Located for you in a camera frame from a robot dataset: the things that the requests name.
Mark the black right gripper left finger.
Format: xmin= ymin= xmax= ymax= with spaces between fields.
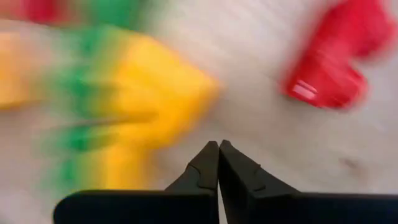
xmin=52 ymin=140 xmax=220 ymax=224

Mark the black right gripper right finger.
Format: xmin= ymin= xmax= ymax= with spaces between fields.
xmin=219 ymin=139 xmax=398 ymax=224

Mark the yellow toy building block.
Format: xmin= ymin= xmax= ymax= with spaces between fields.
xmin=90 ymin=146 xmax=165 ymax=191

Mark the large yellow building block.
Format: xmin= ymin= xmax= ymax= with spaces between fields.
xmin=0 ymin=29 xmax=41 ymax=110
xmin=102 ymin=29 xmax=221 ymax=150

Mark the green toy building block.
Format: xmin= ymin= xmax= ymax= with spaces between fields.
xmin=37 ymin=152 xmax=94 ymax=200

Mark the long green building block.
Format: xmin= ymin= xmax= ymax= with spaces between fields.
xmin=55 ymin=0 xmax=150 ymax=153

